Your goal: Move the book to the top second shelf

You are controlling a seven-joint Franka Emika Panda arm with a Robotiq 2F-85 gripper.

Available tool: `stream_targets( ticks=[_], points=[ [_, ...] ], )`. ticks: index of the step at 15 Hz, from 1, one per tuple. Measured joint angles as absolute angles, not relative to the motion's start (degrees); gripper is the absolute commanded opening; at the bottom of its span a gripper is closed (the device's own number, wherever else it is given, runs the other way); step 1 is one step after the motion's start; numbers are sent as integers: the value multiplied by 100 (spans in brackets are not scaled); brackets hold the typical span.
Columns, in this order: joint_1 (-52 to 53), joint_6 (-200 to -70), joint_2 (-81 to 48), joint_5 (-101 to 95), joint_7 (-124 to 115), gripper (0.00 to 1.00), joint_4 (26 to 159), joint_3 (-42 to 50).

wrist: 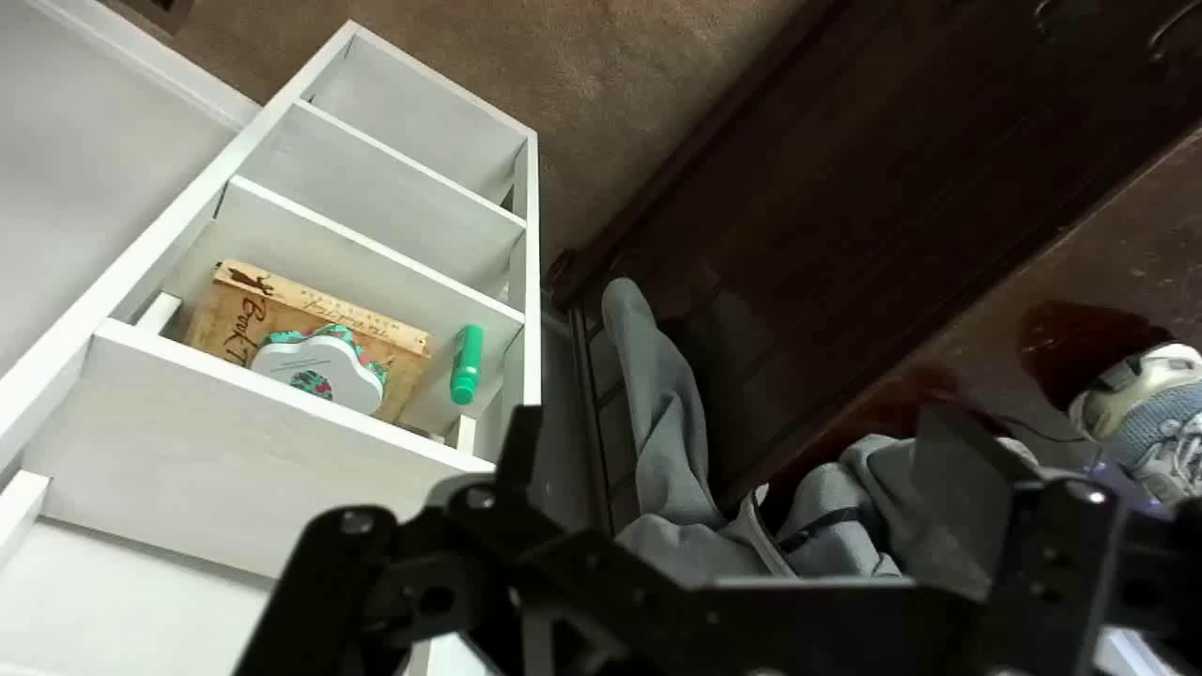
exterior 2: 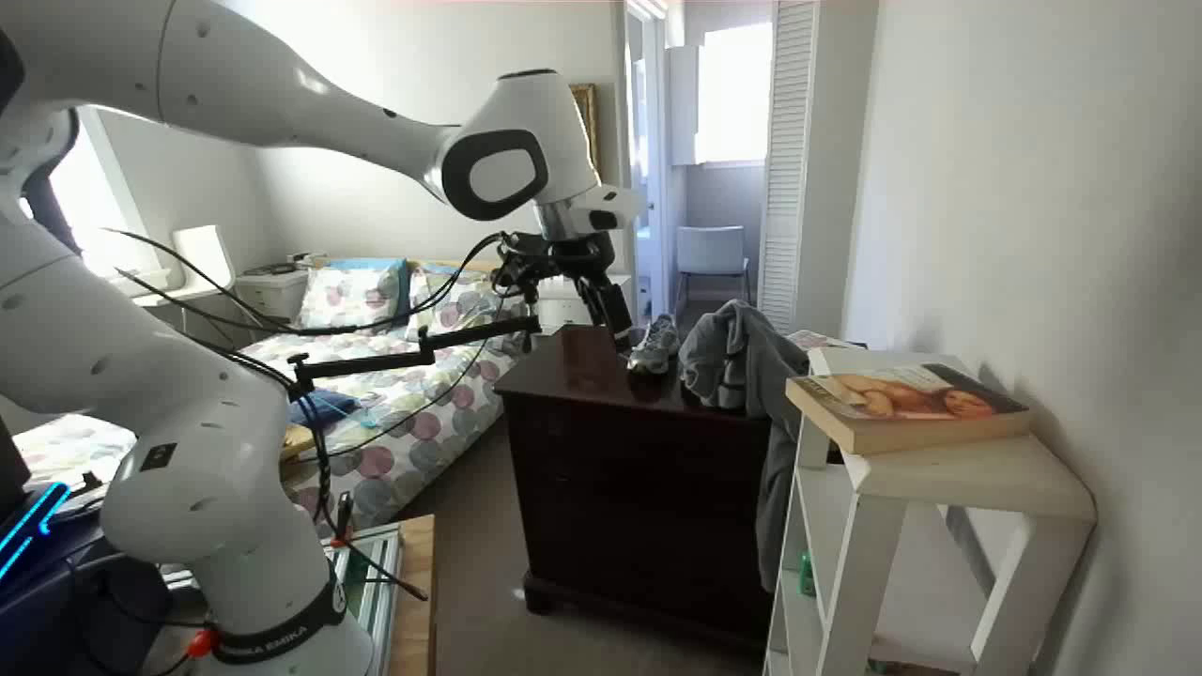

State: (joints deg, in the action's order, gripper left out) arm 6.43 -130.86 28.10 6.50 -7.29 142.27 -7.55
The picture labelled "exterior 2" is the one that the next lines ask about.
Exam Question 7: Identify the white shelf unit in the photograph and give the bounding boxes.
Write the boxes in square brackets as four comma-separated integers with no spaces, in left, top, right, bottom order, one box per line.
[764,345,1102,676]

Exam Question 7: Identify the small green bottle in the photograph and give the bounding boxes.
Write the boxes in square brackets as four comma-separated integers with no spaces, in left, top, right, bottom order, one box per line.
[795,554,814,599]

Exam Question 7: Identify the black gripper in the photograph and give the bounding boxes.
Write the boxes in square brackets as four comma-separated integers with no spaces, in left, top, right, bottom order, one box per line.
[493,235,630,338]

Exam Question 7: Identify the paperback book with orange cover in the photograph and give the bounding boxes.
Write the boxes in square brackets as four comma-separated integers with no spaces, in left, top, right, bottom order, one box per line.
[785,364,1028,454]

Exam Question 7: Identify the floral pillow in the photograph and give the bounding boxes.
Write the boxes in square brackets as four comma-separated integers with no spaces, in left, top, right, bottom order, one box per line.
[295,261,404,332]

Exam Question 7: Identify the dark wooden dresser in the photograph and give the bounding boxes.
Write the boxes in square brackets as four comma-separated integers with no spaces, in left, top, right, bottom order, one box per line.
[495,327,771,653]

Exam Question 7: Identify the grey hoodie garment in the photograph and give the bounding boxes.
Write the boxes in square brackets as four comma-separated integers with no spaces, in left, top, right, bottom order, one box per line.
[681,301,806,591]

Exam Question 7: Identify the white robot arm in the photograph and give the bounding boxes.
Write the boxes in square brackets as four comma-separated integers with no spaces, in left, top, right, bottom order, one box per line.
[0,0,630,676]

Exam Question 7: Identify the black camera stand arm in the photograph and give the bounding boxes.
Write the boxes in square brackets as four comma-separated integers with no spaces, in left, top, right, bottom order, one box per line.
[288,315,540,390]

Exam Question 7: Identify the grey sneaker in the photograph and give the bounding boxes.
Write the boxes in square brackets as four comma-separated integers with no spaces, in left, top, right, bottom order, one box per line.
[626,315,681,385]

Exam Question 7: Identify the bed with floral duvet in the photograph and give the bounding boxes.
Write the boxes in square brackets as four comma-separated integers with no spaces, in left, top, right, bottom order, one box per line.
[244,261,570,523]

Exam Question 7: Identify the gold framed picture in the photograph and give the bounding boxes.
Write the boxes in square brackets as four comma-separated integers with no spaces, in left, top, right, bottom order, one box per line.
[570,84,605,177]

